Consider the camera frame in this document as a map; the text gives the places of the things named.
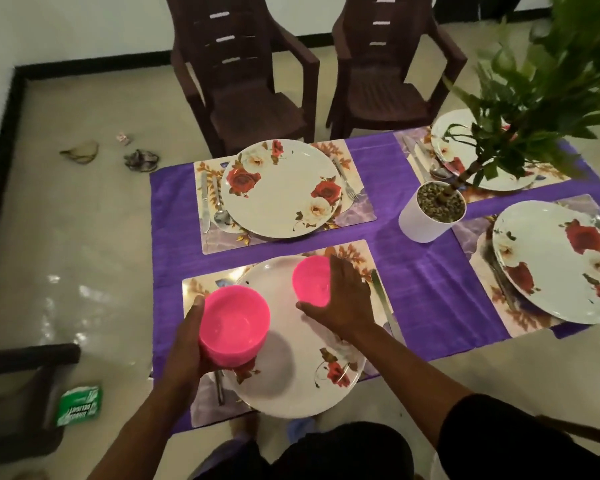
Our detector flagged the person's right hand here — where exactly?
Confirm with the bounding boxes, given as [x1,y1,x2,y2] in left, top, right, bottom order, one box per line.
[295,255,376,341]

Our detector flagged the person's left hand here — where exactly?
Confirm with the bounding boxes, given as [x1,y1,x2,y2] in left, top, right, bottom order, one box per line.
[162,294,216,411]

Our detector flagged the floral print placemat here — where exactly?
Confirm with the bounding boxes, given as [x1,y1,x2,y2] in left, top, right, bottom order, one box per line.
[393,124,571,205]
[193,139,379,255]
[181,239,406,429]
[452,193,600,339]

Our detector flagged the white rose print plate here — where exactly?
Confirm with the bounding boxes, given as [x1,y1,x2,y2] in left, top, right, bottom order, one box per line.
[221,139,343,239]
[492,200,600,325]
[222,255,369,419]
[429,108,539,192]

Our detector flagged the green packet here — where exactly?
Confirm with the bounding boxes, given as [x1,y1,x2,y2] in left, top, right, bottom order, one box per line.
[55,385,103,428]

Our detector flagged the purple printed paper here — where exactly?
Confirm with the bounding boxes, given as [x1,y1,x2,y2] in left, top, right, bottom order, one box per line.
[123,149,160,173]

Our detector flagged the tan paper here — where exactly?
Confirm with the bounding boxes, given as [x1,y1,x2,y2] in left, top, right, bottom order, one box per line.
[59,139,100,165]

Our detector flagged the person's right forearm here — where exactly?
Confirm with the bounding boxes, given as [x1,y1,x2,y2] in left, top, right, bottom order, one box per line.
[349,324,473,448]

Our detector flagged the person's left foot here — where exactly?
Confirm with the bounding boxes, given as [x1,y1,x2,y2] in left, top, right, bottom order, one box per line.
[229,413,259,438]

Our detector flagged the person's light blue trousers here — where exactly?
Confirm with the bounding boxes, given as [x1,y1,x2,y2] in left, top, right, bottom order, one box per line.
[189,417,321,475]

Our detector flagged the person's black shirt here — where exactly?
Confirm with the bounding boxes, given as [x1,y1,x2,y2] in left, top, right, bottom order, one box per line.
[195,394,600,480]

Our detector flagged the purple tablecloth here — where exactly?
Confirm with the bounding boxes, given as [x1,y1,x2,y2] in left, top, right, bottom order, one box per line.
[149,125,600,435]

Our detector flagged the green plant in white pot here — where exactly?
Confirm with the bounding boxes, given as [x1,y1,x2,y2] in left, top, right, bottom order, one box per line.
[398,0,600,244]

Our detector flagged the black plastic stool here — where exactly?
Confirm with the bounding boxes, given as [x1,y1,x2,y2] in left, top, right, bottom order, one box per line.
[0,343,82,465]

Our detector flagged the brown plastic armchair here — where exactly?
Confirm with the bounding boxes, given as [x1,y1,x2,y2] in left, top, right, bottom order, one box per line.
[163,0,321,158]
[325,0,469,141]
[535,414,600,465]

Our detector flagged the dark wooden door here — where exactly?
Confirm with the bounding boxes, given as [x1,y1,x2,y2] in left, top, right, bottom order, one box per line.
[432,0,526,25]

